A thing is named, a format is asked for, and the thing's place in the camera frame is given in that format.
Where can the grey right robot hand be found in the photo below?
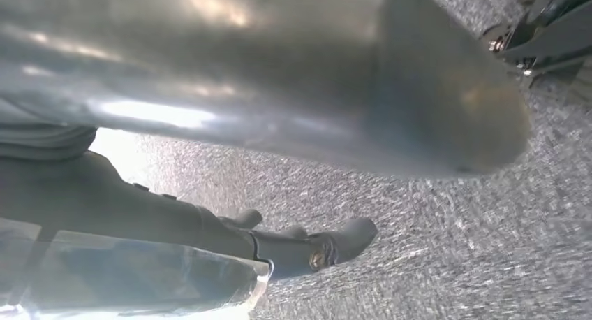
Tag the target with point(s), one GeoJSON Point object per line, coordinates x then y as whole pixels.
{"type": "Point", "coordinates": [277, 68]}

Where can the black robot foot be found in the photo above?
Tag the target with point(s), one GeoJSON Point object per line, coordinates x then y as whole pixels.
{"type": "Point", "coordinates": [545, 35]}

